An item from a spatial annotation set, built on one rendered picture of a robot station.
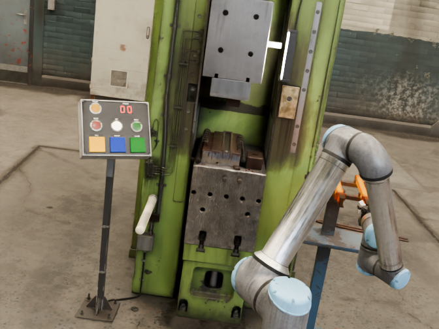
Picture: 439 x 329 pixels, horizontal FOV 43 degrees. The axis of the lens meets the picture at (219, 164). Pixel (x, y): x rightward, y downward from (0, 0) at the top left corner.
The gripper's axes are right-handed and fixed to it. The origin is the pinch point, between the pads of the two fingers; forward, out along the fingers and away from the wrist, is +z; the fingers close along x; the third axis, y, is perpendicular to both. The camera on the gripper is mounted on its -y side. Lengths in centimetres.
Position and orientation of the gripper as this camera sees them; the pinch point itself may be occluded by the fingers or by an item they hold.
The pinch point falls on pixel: (366, 201)
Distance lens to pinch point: 268.4
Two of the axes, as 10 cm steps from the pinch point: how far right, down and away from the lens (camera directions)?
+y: -1.3, 9.5, 2.9
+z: 1.2, -2.8, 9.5
